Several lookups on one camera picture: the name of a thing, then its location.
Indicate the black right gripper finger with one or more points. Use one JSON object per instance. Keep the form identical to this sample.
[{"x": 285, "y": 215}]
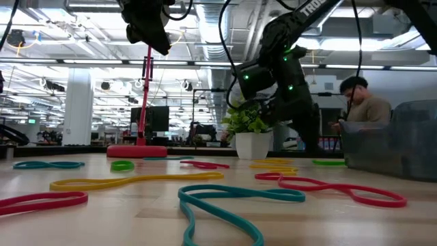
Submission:
[{"x": 307, "y": 136}]

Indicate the red rubber band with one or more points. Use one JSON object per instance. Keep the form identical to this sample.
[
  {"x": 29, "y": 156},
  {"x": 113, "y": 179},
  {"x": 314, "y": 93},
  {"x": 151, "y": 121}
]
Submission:
[
  {"x": 51, "y": 195},
  {"x": 341, "y": 187},
  {"x": 205, "y": 166}
]

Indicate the large teal rubber band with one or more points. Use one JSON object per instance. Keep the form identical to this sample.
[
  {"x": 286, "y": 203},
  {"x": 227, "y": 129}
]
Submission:
[{"x": 239, "y": 192}]

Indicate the small green rubber band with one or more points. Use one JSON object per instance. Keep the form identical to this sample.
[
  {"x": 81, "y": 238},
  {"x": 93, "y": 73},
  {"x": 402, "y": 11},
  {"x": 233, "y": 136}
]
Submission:
[{"x": 122, "y": 168}]

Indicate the long yellow rubber band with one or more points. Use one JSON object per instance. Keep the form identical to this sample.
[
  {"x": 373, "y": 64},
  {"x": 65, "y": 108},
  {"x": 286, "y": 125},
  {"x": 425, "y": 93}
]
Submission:
[{"x": 136, "y": 179}]

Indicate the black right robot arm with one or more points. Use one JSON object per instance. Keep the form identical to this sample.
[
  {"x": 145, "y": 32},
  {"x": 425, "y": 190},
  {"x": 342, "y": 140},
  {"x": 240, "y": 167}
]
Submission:
[{"x": 307, "y": 13}]

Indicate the grey translucent plastic bin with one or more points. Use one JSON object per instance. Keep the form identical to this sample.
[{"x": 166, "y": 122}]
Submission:
[{"x": 392, "y": 147}]

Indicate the green plant in white pot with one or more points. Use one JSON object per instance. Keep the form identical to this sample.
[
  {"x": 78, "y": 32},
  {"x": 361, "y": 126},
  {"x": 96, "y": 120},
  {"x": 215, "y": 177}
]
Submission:
[{"x": 252, "y": 145}]

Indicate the person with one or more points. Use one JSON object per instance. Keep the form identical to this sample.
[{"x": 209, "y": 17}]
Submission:
[{"x": 368, "y": 109}]

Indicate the black monitor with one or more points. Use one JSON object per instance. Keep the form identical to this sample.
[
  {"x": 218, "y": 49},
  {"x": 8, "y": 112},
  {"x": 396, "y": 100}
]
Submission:
[{"x": 158, "y": 118}]

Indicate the white building column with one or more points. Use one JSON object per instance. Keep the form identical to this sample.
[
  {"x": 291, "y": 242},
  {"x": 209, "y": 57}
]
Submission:
[{"x": 78, "y": 109}]

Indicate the red desk lamp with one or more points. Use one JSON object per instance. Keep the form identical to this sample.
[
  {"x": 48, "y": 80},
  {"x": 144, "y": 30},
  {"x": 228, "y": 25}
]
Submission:
[{"x": 136, "y": 151}]

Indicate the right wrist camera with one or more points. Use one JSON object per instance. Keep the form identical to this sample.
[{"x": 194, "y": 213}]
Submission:
[{"x": 254, "y": 80}]

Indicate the black aluminium table frame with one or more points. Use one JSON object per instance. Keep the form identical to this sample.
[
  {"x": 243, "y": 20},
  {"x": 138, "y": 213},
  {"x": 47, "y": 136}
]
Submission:
[{"x": 68, "y": 150}]

